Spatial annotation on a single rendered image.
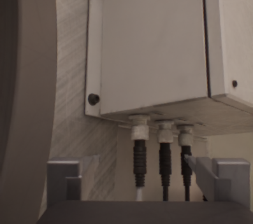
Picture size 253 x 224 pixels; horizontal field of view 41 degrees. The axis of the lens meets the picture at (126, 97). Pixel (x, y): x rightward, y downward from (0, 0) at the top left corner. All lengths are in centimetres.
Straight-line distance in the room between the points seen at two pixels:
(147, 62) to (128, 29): 4
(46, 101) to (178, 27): 11
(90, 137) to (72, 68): 6
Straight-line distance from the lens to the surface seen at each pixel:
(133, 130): 28
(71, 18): 30
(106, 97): 29
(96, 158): 17
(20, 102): 19
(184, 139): 33
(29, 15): 21
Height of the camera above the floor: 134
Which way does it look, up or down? 44 degrees up
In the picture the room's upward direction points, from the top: 43 degrees clockwise
